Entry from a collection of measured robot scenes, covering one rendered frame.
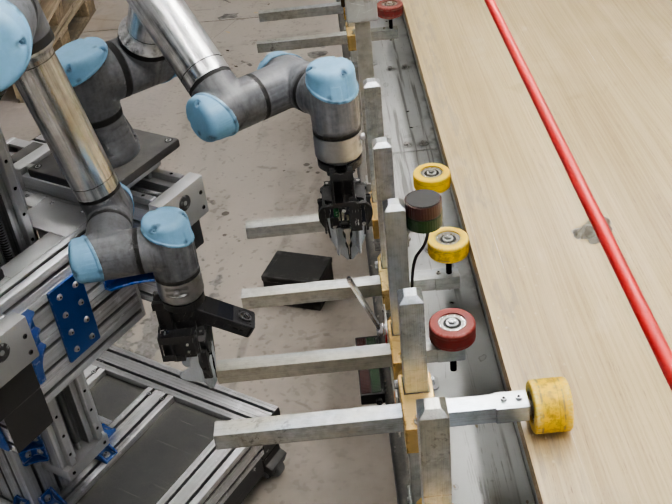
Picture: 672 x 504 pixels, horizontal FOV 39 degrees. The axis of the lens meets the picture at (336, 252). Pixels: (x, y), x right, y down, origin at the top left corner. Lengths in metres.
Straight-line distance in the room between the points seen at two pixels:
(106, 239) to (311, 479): 1.28
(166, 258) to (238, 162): 2.55
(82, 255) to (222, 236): 2.08
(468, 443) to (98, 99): 0.97
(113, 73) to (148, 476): 1.03
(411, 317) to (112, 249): 0.48
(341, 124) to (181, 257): 0.33
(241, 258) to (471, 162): 1.51
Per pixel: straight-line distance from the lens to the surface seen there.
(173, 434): 2.50
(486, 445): 1.81
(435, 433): 1.11
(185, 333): 1.59
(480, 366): 1.96
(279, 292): 1.86
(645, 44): 2.63
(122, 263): 1.49
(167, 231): 1.46
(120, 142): 1.94
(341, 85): 1.40
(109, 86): 1.90
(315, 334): 3.03
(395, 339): 1.65
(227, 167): 3.99
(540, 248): 1.81
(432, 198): 1.52
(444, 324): 1.63
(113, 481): 2.44
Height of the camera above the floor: 1.95
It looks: 35 degrees down
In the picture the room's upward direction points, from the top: 7 degrees counter-clockwise
